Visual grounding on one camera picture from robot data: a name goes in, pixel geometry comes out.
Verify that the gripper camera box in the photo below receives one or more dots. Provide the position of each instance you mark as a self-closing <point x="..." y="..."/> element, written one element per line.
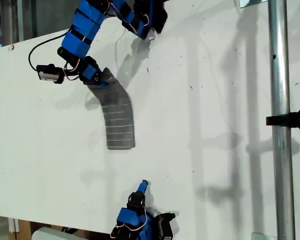
<point x="50" y="74"/>
<point x="166" y="228"/>

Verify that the steel post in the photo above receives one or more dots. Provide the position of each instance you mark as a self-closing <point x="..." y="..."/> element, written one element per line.
<point x="280" y="75"/>

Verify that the grey white-striped towel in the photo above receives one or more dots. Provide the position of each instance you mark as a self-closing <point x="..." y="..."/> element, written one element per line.
<point x="118" y="117"/>

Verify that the black clamp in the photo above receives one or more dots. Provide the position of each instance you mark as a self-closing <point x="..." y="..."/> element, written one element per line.
<point x="290" y="118"/>

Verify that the camera black stalk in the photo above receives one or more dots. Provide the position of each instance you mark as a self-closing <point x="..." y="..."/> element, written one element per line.
<point x="167" y="216"/>

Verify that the wooden table leg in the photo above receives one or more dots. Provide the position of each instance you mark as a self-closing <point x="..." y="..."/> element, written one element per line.
<point x="25" y="230"/>

